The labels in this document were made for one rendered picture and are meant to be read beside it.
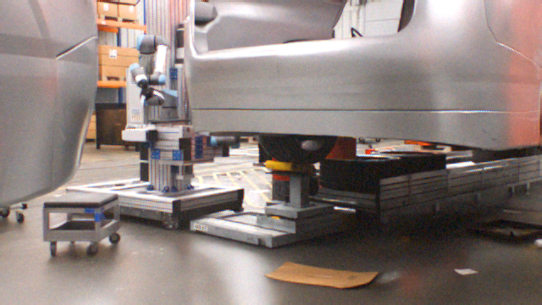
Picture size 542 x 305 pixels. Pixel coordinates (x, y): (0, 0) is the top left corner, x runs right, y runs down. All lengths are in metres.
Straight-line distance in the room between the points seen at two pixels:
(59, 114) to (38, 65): 0.12
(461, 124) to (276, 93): 0.89
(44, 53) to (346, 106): 1.70
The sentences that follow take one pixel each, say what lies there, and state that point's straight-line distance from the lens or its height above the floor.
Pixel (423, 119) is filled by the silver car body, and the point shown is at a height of 0.87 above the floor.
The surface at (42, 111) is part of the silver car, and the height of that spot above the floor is 0.92.
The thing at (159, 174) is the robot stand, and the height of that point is 0.36.
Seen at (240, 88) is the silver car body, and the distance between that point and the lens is 3.11.
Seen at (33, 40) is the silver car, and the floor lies 1.05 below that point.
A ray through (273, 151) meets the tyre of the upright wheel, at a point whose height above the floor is 0.62.
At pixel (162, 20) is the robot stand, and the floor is 1.59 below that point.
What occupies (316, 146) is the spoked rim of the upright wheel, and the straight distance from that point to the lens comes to 4.33.
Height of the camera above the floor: 0.93
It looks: 5 degrees down
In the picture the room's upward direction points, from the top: straight up
